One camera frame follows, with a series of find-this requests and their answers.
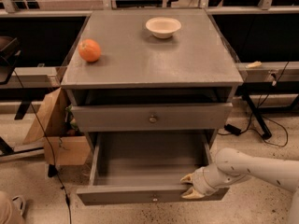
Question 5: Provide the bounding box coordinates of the grey top drawer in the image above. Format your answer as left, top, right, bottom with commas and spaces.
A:
71, 103, 233, 132

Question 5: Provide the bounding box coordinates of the white paper bowl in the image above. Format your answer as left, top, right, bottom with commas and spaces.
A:
146, 17, 181, 39

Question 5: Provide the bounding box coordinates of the black power adapter cable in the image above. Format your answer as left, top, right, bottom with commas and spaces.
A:
217, 112, 290, 148

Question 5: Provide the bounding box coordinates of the grey drawer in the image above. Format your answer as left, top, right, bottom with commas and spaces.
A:
76, 131, 230, 206
71, 103, 233, 132

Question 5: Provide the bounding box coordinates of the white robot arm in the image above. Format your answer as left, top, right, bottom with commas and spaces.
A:
180, 147, 299, 224

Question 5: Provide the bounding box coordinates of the grey drawer cabinet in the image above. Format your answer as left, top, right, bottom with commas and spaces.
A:
61, 9, 243, 144

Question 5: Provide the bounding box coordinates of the brown cardboard box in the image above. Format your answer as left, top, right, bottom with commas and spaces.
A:
23, 88, 91, 165

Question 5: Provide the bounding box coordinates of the black floor cable left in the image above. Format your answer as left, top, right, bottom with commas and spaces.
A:
12, 68, 73, 224

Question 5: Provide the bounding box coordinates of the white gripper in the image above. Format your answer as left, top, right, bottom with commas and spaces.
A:
180, 167, 218, 200

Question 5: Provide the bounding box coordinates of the small yellow foam piece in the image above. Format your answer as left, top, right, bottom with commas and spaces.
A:
246, 61, 262, 69

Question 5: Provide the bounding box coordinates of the black table leg right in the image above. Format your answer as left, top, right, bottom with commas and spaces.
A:
241, 88, 272, 139

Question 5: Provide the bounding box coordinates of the black chair left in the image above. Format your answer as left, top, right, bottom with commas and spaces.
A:
0, 36, 21, 85

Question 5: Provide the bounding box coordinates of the orange fruit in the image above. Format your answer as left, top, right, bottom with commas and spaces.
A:
78, 39, 101, 63

